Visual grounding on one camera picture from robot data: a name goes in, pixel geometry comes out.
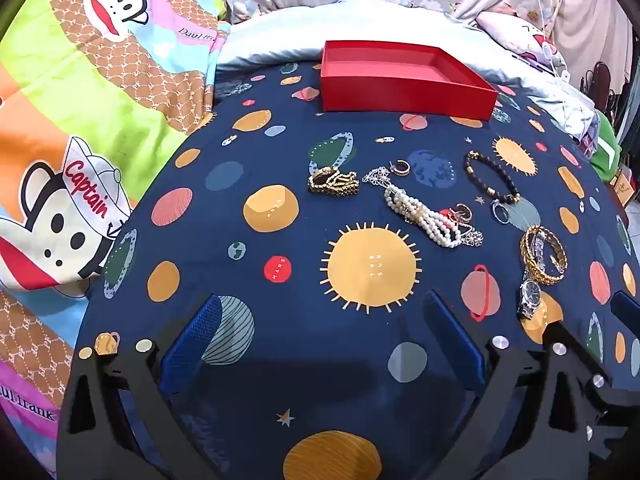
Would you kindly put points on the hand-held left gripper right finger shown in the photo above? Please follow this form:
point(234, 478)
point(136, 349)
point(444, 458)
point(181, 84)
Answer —
point(452, 332)

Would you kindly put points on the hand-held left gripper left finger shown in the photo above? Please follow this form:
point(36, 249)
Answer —
point(192, 342)

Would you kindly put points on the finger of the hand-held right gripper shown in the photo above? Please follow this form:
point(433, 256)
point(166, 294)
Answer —
point(626, 306)
point(607, 402)

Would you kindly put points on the silver wristwatch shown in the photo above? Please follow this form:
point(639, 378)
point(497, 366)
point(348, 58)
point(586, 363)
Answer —
point(530, 294)

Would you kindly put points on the gold bangle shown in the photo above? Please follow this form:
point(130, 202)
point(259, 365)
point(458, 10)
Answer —
point(530, 259)

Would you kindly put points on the red shallow box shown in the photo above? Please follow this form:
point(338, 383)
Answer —
point(400, 94)

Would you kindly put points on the silver flower earring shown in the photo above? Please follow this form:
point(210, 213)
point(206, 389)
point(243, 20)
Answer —
point(472, 237)
point(378, 176)

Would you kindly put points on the navy planet print blanket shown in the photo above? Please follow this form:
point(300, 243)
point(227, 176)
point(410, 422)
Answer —
point(300, 385)

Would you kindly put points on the green cloth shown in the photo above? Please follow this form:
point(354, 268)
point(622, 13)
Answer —
point(607, 145)

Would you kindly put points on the dark gold hoop earring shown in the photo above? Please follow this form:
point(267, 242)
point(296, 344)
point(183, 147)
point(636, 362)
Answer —
point(407, 167)

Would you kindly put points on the dark wooden chair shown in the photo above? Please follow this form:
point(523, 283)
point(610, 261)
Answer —
point(600, 82)

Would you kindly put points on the colourful monkey print blanket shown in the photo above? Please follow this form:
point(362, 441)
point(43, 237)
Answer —
point(75, 110)

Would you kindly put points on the pink cartoon pillow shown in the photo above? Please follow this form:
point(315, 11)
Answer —
point(505, 30)

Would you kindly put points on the beige curtain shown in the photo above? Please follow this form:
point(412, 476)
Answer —
point(590, 5)

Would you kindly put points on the light blue quilt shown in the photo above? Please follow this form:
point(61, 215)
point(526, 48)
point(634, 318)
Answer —
point(280, 30)

